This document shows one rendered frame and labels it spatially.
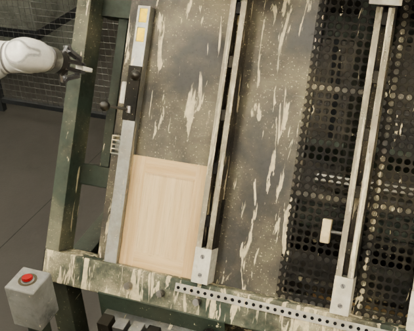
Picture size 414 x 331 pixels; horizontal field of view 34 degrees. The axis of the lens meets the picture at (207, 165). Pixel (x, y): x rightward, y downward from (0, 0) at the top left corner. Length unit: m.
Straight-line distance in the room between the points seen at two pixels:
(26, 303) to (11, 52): 0.89
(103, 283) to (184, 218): 0.40
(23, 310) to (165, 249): 0.55
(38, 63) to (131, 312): 0.98
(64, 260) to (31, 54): 0.87
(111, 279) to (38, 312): 0.28
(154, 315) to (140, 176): 0.51
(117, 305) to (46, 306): 0.25
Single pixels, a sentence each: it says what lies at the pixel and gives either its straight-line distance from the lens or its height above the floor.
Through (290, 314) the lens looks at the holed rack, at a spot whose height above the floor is 0.88.
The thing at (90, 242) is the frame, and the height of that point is 0.79.
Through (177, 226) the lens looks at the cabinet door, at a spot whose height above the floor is 1.04.
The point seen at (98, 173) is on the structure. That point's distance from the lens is 2.66.
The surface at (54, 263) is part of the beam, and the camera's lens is 2.68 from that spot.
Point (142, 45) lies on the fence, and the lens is 2.52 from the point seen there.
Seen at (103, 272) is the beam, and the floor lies 0.87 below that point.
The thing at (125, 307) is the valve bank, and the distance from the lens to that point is 2.58.
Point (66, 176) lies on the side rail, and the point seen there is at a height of 1.15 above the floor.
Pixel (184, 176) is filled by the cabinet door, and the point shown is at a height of 1.20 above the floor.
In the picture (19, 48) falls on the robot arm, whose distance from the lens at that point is 2.14.
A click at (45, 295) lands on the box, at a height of 0.87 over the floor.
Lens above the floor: 2.51
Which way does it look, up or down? 32 degrees down
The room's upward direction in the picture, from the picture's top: 3 degrees counter-clockwise
